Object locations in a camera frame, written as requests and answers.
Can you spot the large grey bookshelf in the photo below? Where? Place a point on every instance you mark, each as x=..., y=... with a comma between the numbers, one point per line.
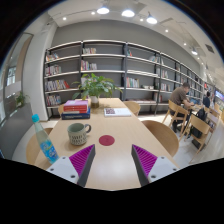
x=142, y=74

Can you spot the red middle book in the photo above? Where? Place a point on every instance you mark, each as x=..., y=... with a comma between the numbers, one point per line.
x=75, y=112

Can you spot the small plant at window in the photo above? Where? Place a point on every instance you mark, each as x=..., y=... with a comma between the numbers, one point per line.
x=21, y=99

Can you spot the wooden chair far right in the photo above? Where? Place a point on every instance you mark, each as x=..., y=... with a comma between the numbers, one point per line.
x=133, y=107

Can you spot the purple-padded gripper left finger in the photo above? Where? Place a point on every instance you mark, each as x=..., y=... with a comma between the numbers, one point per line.
x=75, y=168

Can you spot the seated man brown shirt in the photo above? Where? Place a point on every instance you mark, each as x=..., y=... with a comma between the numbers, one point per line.
x=179, y=97

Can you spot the black backpack on chair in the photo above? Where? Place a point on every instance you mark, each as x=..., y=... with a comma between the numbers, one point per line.
x=198, y=119

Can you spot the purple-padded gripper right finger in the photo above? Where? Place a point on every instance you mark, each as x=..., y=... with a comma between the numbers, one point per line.
x=149, y=167

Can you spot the wooden chair near right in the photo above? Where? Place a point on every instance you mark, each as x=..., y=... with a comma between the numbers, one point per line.
x=165, y=141

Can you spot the green potted plant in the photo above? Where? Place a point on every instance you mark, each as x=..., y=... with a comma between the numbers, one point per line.
x=93, y=86

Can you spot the dark red round coaster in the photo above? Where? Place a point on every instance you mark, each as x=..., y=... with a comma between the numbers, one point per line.
x=106, y=140

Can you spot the clear water bottle blue cap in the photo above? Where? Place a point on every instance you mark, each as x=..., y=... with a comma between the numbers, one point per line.
x=44, y=141

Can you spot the white open magazine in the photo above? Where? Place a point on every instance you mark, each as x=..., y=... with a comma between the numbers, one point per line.
x=117, y=112

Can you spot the person in dark blue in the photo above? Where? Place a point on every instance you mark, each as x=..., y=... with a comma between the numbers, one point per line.
x=206, y=100

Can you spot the slatted wooden chair front right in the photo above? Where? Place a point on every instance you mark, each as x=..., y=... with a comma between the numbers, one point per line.
x=204, y=128

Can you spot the dark blue bottom book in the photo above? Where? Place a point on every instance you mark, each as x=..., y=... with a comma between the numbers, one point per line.
x=67, y=116

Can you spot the grey-green patterned mug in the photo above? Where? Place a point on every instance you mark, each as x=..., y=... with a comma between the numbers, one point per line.
x=77, y=133

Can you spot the wooden chair far left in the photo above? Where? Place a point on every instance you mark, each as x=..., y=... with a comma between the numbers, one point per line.
x=61, y=109

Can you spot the slatted wooden chair behind man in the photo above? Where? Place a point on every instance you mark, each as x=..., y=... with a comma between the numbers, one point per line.
x=177, y=113

